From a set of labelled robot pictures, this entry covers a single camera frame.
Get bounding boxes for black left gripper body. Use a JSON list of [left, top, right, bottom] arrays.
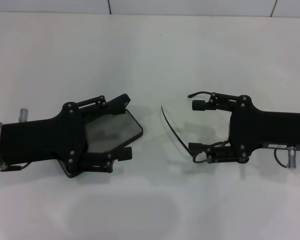
[[1, 101, 89, 174]]

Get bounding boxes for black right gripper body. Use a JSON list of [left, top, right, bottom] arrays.
[[228, 94, 300, 164]]

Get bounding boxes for black glasses case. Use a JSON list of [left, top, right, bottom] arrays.
[[56, 94, 144, 179]]

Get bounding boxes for black frame glasses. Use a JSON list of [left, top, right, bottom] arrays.
[[160, 91, 232, 164]]

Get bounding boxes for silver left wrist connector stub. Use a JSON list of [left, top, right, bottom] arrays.
[[19, 107, 29, 123]]

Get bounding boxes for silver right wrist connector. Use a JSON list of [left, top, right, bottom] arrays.
[[286, 146, 299, 169]]

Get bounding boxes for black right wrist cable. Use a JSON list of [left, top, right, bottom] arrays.
[[273, 148, 289, 167]]

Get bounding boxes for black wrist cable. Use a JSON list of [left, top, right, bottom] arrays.
[[273, 148, 289, 167], [0, 162, 32, 173]]

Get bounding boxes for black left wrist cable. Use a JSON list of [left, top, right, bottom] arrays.
[[0, 162, 32, 173]]

